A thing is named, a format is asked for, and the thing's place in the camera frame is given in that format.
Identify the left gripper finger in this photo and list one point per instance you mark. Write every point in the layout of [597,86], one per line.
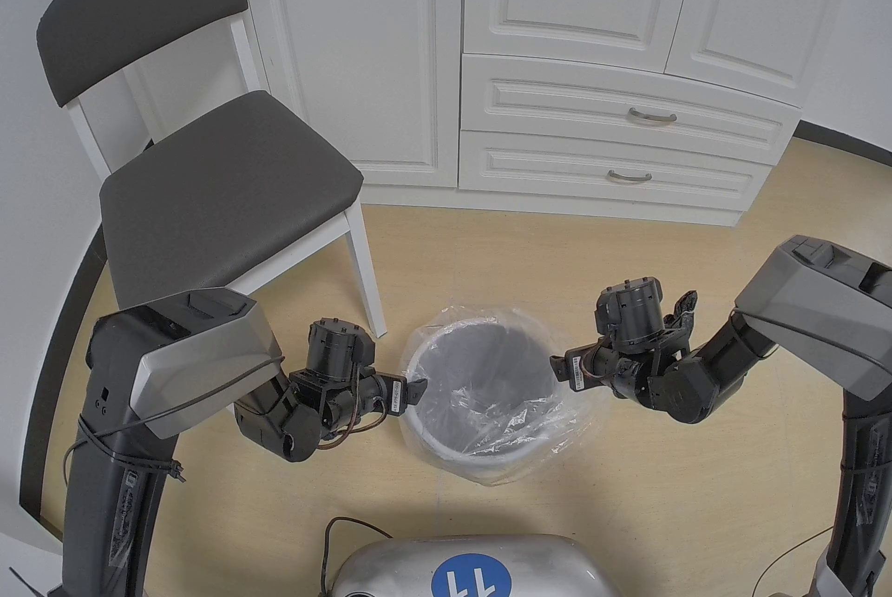
[417,391]

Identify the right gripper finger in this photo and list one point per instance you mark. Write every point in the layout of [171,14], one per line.
[559,368]

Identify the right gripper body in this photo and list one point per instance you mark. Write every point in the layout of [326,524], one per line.
[585,370]

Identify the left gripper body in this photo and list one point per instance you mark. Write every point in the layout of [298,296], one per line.
[380,395]

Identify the clear plastic bag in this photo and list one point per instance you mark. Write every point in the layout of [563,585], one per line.
[582,420]

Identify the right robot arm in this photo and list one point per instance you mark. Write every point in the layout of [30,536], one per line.
[801,315]

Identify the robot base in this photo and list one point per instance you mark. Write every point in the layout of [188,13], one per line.
[474,559]

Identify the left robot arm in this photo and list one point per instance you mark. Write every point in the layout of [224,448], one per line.
[195,364]

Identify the white trash bin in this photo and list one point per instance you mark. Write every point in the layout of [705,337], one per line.
[481,364]

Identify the crumpled black plastic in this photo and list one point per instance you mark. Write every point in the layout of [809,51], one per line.
[686,301]

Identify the white chair grey cushions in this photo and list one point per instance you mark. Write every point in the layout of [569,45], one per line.
[209,197]

